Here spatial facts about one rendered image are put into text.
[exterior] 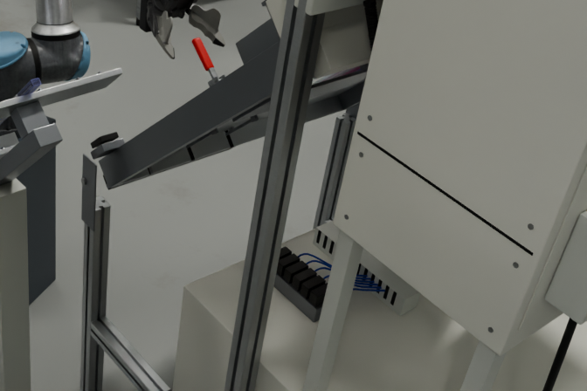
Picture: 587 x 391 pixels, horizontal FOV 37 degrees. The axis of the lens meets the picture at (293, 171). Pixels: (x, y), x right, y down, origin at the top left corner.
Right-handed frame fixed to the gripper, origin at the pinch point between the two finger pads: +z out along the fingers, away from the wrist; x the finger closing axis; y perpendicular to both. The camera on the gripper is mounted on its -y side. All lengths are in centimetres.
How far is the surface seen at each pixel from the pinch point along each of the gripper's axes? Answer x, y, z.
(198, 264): 43, -111, 11
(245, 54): -6.1, 18.7, 12.6
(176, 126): -10.0, -3.3, 11.8
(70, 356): -8, -105, 22
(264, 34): -6.1, 25.2, 13.4
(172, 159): 6.1, -35.3, 5.1
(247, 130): 27.8, -35.0, 4.2
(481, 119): -10, 54, 47
